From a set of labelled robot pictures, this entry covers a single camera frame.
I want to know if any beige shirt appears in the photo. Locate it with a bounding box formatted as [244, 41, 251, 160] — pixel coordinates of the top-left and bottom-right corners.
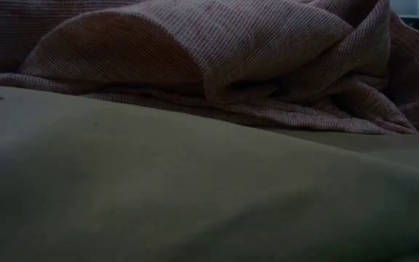
[0, 84, 419, 262]

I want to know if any white ceiling panel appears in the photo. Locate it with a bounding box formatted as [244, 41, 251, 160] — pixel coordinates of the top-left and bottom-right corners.
[389, 0, 419, 19]

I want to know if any pink garment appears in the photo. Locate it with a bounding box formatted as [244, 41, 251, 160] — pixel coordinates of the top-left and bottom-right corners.
[0, 0, 419, 135]

